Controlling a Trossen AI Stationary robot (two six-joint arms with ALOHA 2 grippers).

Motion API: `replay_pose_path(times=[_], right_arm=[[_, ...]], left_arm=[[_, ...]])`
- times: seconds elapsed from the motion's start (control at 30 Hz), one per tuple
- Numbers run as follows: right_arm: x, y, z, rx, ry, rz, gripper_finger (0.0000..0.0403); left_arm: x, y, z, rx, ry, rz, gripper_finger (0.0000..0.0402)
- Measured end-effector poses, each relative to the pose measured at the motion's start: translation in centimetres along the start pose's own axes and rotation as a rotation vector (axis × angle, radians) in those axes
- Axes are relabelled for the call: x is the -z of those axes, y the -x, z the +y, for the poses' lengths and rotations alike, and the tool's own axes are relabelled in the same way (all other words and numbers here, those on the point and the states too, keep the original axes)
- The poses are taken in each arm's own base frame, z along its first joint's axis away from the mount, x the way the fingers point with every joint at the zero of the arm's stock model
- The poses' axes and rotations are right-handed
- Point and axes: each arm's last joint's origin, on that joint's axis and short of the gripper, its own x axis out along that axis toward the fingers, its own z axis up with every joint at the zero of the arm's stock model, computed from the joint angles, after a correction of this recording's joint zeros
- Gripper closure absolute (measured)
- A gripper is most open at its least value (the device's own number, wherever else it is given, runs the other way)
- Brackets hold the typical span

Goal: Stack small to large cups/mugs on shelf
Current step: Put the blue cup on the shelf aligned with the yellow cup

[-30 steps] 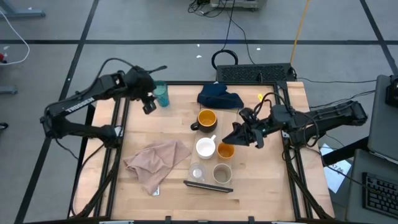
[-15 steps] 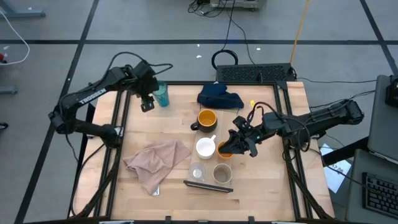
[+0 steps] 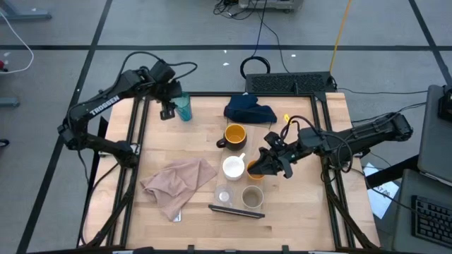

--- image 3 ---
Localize black box device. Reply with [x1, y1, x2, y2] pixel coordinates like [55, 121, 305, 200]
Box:
[437, 85, 452, 123]

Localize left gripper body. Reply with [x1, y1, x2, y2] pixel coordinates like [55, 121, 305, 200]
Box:
[146, 80, 183, 121]

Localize small clear glass cup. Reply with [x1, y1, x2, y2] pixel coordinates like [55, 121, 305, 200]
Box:
[214, 184, 234, 207]

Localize black keyboard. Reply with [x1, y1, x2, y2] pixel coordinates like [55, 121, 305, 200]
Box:
[411, 195, 452, 249]

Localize black aluminium table frame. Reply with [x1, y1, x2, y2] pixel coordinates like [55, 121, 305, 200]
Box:
[76, 90, 382, 254]

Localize white ceramic mug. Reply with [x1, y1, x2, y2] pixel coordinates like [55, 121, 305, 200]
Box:
[222, 152, 246, 181]

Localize pink cloth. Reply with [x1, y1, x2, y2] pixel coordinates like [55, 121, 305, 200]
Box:
[140, 157, 218, 222]

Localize teal faceted plastic cup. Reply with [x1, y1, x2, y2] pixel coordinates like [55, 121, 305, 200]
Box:
[172, 92, 194, 123]

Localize grey monitor desk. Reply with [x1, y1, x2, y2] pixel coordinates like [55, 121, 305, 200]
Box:
[417, 84, 452, 186]

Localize black coiled cable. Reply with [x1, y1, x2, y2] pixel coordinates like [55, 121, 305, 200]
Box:
[239, 0, 272, 80]

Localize yellow cable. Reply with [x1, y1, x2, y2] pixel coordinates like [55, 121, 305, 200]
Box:
[328, 0, 354, 75]

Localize white paper sheet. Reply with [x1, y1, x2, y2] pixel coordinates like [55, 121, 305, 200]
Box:
[362, 162, 400, 220]

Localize grey stand foot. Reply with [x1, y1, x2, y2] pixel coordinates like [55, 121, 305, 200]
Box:
[0, 0, 52, 21]

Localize beige paper cup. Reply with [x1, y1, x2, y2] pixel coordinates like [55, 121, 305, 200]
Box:
[241, 185, 265, 210]

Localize navy blue cloth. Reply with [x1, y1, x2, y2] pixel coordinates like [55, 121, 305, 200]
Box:
[223, 92, 278, 125]

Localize orange plastic cup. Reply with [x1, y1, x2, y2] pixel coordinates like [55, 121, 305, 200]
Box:
[246, 160, 266, 181]

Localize brown mug yellow inside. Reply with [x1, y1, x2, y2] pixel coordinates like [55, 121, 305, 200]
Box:
[215, 123, 248, 152]

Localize white cable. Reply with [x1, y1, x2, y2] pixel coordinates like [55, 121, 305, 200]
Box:
[0, 10, 35, 75]

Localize black perforated computer case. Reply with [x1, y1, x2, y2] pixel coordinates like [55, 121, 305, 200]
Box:
[245, 71, 337, 95]

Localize black shelf riser clear top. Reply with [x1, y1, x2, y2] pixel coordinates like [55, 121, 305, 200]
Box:
[208, 121, 271, 219]

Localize grey equipment base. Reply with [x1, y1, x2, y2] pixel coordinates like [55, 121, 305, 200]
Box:
[238, 0, 304, 13]

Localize grey keyboard desk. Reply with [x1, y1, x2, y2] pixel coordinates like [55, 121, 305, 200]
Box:
[391, 168, 452, 254]

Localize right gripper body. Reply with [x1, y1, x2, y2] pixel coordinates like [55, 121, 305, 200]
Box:
[263, 128, 324, 179]

